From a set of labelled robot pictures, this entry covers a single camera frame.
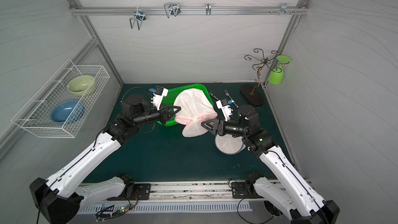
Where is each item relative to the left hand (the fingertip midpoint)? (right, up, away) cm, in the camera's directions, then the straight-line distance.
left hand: (180, 109), depth 66 cm
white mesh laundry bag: (+24, -21, +18) cm, 37 cm away
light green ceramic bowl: (-49, +11, +8) cm, 51 cm away
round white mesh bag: (+7, 0, -1) cm, 7 cm away
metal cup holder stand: (+43, +9, +48) cm, 65 cm away
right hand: (+11, -6, -1) cm, 12 cm away
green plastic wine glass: (+56, +18, +28) cm, 65 cm away
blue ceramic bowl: (-48, -1, 0) cm, 48 cm away
